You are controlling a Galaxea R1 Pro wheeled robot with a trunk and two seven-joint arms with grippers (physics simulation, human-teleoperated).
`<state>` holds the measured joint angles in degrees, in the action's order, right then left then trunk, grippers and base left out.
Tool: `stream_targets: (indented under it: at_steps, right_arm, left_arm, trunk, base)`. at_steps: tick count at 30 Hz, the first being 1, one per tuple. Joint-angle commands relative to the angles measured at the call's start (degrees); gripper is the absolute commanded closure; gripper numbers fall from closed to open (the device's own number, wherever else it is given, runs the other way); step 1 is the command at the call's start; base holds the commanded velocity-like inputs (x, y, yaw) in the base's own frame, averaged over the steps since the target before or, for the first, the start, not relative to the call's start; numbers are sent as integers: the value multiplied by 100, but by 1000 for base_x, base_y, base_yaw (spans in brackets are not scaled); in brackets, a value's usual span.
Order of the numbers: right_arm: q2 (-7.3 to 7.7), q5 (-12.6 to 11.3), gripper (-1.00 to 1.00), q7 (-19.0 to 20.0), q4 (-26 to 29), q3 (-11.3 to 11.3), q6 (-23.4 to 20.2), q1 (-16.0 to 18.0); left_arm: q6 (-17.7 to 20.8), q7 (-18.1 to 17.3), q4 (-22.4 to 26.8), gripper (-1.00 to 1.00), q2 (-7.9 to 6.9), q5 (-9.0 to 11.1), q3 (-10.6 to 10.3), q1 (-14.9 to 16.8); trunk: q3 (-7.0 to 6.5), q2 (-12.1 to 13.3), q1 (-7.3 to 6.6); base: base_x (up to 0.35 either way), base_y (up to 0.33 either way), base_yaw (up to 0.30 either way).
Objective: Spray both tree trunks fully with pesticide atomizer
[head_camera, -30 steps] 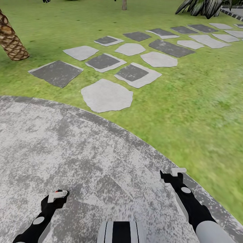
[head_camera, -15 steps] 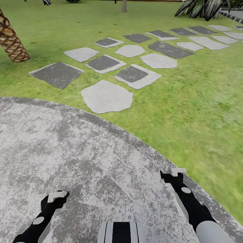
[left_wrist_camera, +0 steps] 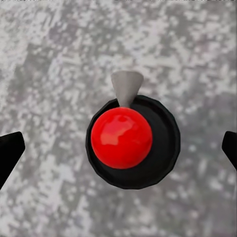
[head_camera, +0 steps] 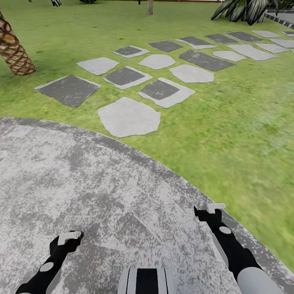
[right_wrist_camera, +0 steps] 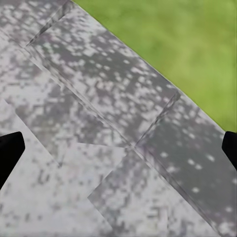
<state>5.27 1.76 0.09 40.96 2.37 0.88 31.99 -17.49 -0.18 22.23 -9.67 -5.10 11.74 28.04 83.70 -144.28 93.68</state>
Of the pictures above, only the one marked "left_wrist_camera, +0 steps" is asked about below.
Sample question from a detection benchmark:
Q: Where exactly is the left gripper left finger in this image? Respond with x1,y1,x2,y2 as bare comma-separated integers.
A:
0,131,25,190

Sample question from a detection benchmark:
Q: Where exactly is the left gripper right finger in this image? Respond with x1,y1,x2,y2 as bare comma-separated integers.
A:
222,131,237,170

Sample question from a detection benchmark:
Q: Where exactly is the pesticide atomizer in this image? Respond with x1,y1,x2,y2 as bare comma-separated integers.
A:
85,70,180,190

